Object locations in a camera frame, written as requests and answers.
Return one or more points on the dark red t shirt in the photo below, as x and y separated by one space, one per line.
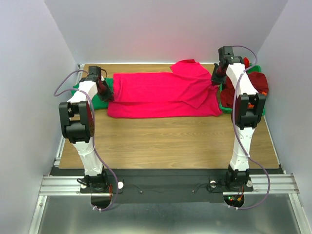
258 83

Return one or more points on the aluminium rail frame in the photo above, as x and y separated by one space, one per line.
171 143

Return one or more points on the pink t shirt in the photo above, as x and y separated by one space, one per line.
185 91

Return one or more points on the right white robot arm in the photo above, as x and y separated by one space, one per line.
247 111

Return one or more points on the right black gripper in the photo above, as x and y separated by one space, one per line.
216 78

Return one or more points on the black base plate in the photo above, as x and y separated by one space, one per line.
160 186

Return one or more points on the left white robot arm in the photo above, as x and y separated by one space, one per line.
78 126

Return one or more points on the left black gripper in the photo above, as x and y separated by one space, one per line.
108 97

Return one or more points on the orange garment in bin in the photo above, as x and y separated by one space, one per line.
250 105

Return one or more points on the folded green t shirt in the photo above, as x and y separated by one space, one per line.
96 101

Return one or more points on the green plastic bin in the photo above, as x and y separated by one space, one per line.
226 109

